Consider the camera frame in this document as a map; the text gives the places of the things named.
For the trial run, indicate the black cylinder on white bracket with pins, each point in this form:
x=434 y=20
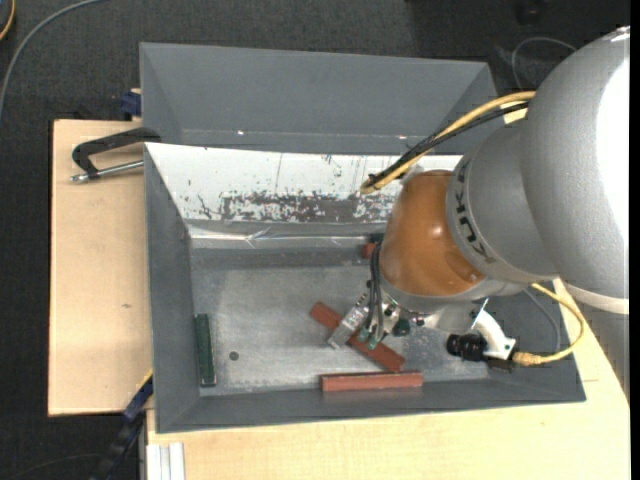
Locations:
x=487 y=340

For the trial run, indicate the red-brown flat block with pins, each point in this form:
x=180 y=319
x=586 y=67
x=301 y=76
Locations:
x=327 y=318
x=368 y=251
x=372 y=381

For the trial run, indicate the dark green flat block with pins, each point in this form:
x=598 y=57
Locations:
x=205 y=350

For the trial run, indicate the pale wood flat board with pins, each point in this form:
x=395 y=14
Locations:
x=95 y=268

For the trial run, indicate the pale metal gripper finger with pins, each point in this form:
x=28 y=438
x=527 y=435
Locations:
x=346 y=327

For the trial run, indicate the grey metal bin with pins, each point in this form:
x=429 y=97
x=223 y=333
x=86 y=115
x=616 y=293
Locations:
x=280 y=308

